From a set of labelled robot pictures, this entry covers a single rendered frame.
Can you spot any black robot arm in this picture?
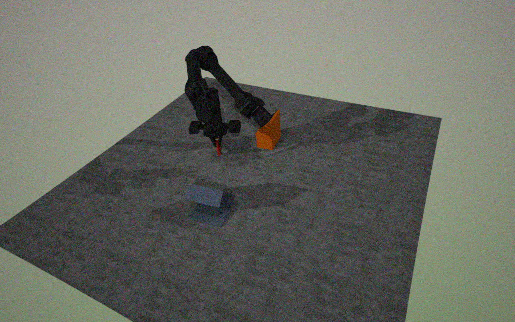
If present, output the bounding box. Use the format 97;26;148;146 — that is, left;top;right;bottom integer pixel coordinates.
184;46;274;138

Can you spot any blue-grey sloped panel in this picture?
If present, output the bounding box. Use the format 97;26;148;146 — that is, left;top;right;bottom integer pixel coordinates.
184;183;235;228

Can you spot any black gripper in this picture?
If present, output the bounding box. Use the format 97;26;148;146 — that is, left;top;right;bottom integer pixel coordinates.
189;109;241;147

